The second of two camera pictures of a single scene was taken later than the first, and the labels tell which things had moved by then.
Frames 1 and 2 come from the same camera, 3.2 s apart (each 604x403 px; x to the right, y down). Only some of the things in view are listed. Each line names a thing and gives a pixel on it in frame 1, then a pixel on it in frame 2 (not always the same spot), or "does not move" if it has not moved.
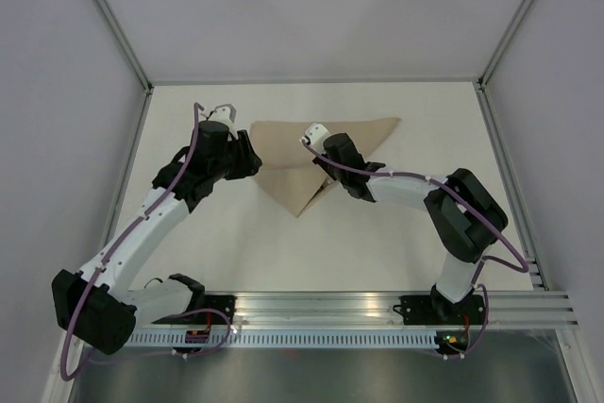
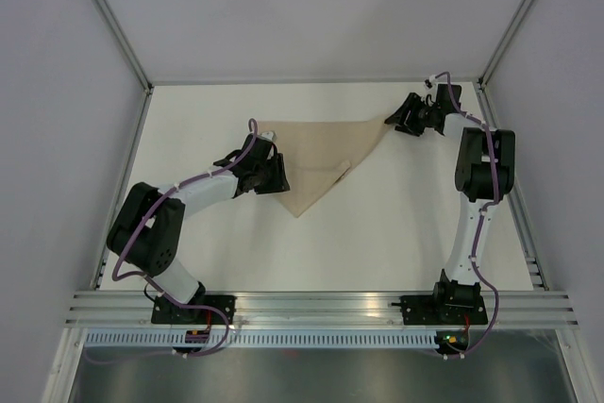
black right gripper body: [336, 172] to [428, 110]
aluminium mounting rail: [317, 310] does not move
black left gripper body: [238, 161] to [259, 170]
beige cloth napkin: [287, 165] does not move
